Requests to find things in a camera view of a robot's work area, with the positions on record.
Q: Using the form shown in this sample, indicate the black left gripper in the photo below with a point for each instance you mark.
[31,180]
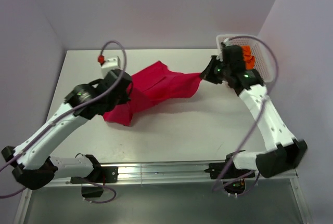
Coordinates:
[124,99]

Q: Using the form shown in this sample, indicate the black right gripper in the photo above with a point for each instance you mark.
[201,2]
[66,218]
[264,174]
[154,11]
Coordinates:
[207,75]

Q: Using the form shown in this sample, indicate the red t shirt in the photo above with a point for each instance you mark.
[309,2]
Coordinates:
[152,86]

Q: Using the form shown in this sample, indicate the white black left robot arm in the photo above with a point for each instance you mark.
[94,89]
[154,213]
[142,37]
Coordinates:
[32,162]

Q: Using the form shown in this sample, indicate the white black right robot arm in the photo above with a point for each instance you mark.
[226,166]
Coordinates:
[284,151]

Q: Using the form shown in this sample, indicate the orange t shirt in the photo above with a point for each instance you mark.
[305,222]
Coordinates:
[249,58]

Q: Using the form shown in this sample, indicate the white perforated plastic basket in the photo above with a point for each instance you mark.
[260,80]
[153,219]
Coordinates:
[262,59]

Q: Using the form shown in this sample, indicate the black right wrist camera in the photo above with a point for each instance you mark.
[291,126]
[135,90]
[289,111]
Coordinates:
[233,58]

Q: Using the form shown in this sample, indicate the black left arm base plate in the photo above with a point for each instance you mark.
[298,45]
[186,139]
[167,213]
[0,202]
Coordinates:
[103,174]

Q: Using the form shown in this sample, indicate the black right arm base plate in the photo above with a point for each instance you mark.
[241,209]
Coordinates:
[214,169]

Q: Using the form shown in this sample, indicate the aluminium table edge rail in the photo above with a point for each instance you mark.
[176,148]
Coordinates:
[166,172]

